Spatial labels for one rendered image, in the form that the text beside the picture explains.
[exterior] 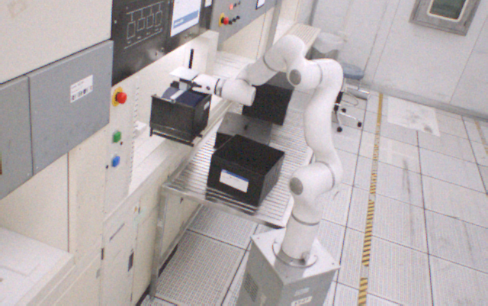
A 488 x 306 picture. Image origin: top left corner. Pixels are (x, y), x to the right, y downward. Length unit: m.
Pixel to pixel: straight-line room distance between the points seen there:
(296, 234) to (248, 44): 2.10
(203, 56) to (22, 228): 1.05
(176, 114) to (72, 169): 0.68
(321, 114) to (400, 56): 4.64
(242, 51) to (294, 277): 2.21
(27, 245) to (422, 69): 5.36
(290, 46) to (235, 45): 2.00
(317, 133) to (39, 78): 0.94
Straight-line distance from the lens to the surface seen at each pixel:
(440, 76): 6.35
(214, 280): 2.83
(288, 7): 5.06
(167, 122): 2.06
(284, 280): 1.83
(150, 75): 2.32
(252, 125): 2.61
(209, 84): 1.98
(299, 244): 1.87
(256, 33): 3.60
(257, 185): 2.08
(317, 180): 1.67
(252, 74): 1.85
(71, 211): 1.58
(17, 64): 1.14
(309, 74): 1.58
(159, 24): 1.72
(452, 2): 6.02
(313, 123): 1.65
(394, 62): 6.27
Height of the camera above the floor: 2.02
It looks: 29 degrees down
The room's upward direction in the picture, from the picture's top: 12 degrees clockwise
